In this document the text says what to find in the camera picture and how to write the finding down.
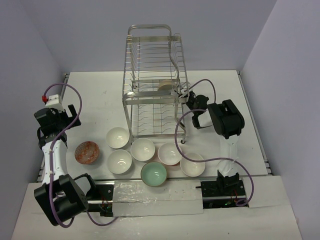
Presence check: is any white bowl beige outside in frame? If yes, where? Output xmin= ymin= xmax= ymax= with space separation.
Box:
xmin=157 ymin=79 xmax=178 ymax=91

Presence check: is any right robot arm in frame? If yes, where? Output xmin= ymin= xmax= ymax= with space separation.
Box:
xmin=186 ymin=91 xmax=245 ymax=196

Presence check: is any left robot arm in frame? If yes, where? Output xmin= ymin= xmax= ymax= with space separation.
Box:
xmin=34 ymin=104 xmax=98 ymax=228

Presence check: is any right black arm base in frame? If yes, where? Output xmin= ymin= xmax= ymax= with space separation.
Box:
xmin=195 ymin=172 xmax=249 ymax=209

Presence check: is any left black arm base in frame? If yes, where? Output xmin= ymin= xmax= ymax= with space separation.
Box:
xmin=86 ymin=181 xmax=115 ymax=217

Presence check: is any steel two-tier dish rack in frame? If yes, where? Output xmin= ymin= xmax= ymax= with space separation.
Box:
xmin=122 ymin=24 xmax=190 ymax=142

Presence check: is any white bowl pink rim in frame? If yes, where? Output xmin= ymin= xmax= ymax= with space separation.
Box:
xmin=157 ymin=142 xmax=182 ymax=166

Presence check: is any red patterned bowl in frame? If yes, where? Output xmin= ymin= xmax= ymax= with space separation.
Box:
xmin=74 ymin=141 xmax=100 ymax=165

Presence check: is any pale green bowl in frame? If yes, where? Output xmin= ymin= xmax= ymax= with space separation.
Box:
xmin=140 ymin=162 xmax=167 ymax=187

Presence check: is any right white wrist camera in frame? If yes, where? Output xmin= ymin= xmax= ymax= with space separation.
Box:
xmin=178 ymin=85 xmax=194 ymax=103

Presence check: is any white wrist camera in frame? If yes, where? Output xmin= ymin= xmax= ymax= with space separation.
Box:
xmin=178 ymin=85 xmax=194 ymax=103
xmin=45 ymin=94 xmax=64 ymax=112

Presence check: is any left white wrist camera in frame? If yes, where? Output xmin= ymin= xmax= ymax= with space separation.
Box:
xmin=45 ymin=94 xmax=64 ymax=112

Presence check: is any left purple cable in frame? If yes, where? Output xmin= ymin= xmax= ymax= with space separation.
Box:
xmin=42 ymin=83 xmax=118 ymax=228

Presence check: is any aluminium table edge rail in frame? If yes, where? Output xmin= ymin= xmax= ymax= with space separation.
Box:
xmin=36 ymin=72 xmax=70 ymax=183

